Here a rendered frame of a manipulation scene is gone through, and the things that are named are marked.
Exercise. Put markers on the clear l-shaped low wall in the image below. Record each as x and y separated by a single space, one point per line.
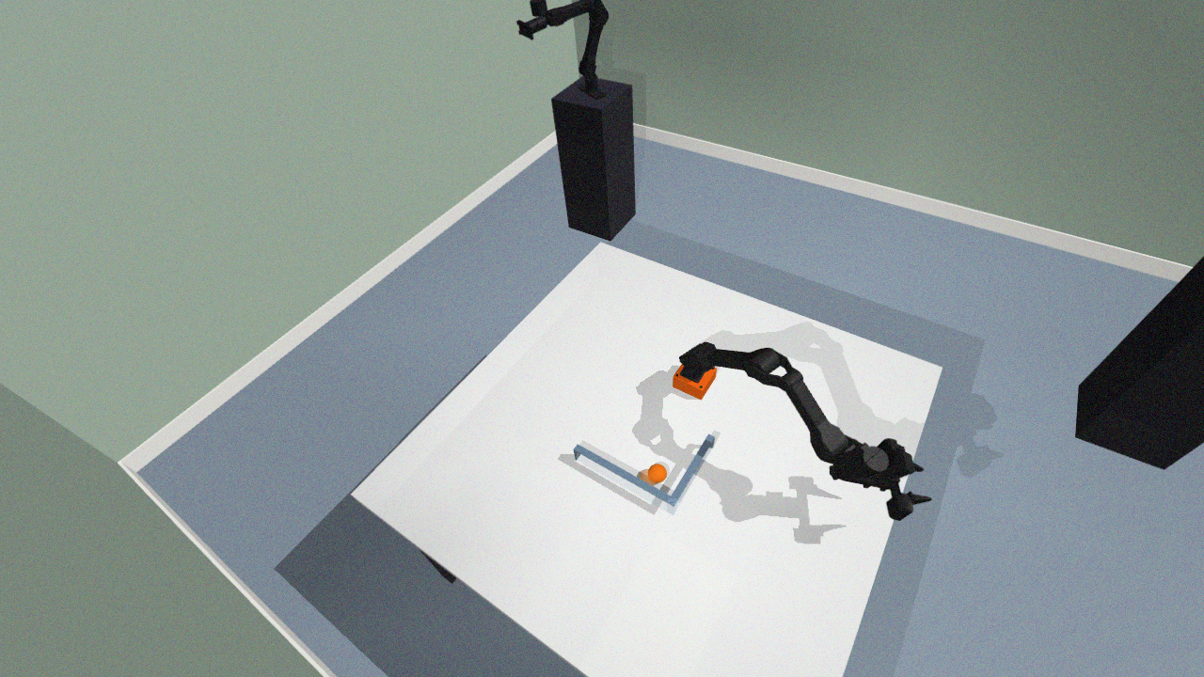
637 490

